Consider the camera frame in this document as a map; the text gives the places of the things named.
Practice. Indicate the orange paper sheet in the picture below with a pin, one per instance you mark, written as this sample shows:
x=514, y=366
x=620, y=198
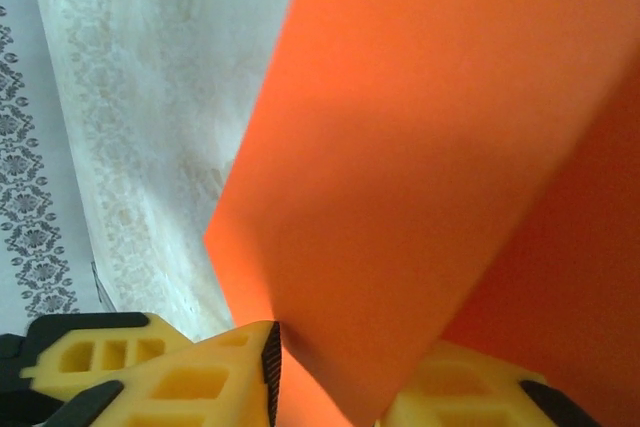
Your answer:
x=425, y=147

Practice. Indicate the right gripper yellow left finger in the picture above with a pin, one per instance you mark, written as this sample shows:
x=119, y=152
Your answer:
x=200, y=387

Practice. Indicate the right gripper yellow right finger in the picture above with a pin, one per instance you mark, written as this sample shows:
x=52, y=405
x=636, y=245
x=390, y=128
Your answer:
x=470, y=397

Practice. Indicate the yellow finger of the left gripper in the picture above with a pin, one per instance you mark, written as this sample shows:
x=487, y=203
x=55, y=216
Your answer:
x=115, y=332

